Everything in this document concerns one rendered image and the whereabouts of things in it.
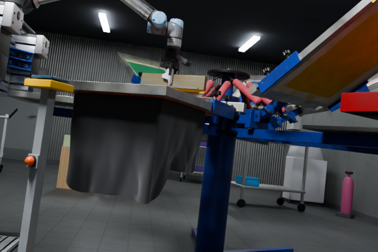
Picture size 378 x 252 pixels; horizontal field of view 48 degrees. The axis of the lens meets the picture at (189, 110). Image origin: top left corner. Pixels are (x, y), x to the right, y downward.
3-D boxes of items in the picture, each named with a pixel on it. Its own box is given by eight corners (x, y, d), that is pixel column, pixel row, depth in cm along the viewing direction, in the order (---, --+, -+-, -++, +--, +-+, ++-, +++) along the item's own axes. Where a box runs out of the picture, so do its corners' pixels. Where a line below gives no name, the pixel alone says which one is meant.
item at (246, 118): (261, 127, 252) (264, 107, 253) (146, 116, 285) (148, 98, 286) (289, 136, 326) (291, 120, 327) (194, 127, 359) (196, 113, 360)
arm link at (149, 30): (148, 14, 225) (169, 18, 226) (148, 20, 236) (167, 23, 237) (147, 29, 224) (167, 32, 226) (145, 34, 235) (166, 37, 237)
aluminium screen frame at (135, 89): (165, 95, 162) (166, 85, 163) (47, 88, 187) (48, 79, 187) (232, 117, 234) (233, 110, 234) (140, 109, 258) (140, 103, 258)
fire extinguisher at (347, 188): (359, 219, 620) (363, 173, 625) (340, 217, 616) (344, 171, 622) (349, 216, 648) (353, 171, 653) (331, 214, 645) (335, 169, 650)
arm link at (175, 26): (168, 20, 238) (183, 23, 239) (165, 40, 237) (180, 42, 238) (169, 16, 230) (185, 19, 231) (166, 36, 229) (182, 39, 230)
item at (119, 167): (147, 205, 170) (160, 98, 173) (58, 188, 188) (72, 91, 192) (151, 205, 172) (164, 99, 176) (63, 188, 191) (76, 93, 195)
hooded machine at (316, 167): (289, 203, 728) (296, 135, 738) (278, 198, 781) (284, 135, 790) (326, 207, 739) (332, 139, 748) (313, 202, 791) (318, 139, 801)
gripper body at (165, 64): (166, 70, 238) (168, 49, 239) (179, 71, 234) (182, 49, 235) (159, 67, 231) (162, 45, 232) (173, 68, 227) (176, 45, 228)
